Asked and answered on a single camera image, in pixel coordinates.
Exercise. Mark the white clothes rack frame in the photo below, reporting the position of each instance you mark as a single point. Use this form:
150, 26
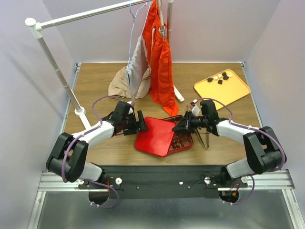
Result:
37, 27

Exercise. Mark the orange hanging shorts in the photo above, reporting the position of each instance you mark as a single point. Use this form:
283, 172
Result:
159, 59

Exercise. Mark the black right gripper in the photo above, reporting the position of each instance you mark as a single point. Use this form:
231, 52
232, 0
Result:
185, 125

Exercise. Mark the yellow plastic tray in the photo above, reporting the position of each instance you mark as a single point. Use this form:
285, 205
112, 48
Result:
230, 91

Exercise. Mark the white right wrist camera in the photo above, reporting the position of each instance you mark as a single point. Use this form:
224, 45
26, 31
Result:
195, 108

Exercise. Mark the red tin lid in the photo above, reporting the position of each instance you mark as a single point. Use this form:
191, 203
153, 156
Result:
157, 140

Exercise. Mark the metal tongs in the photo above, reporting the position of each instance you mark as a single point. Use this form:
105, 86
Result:
202, 135

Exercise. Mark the grey hanging towel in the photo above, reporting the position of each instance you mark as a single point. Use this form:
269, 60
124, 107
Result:
137, 72

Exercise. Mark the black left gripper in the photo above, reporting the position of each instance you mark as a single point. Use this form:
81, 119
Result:
136, 127

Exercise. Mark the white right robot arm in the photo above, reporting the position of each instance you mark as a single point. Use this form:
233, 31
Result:
263, 150

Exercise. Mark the red chocolate box tray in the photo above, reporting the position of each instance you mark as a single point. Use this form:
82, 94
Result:
180, 142

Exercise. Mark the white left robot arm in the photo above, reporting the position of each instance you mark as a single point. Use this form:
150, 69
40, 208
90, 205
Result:
68, 156

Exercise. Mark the beige crumpled cloth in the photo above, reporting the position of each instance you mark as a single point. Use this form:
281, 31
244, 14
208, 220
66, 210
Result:
119, 87

